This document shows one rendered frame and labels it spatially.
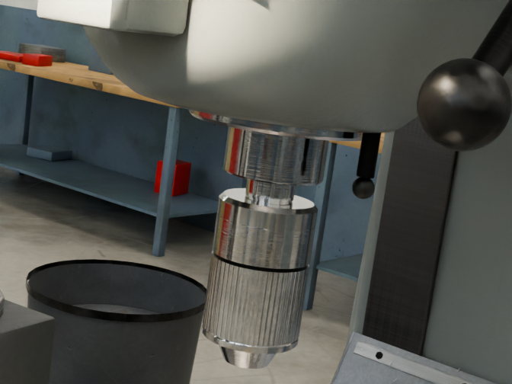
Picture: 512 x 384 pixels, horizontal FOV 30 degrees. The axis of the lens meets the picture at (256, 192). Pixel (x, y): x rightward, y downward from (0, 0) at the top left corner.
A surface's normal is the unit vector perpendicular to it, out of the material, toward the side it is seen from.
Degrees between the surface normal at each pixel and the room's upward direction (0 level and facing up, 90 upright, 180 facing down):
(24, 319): 0
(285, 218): 90
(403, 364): 63
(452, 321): 90
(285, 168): 90
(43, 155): 90
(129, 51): 111
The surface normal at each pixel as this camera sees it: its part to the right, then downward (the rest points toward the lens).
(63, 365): -0.34, 0.18
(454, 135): -0.36, 0.66
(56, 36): -0.62, 0.06
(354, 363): -0.50, -0.39
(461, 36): 0.62, 0.64
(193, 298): -0.83, -0.08
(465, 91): -0.15, -0.21
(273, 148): -0.11, 0.16
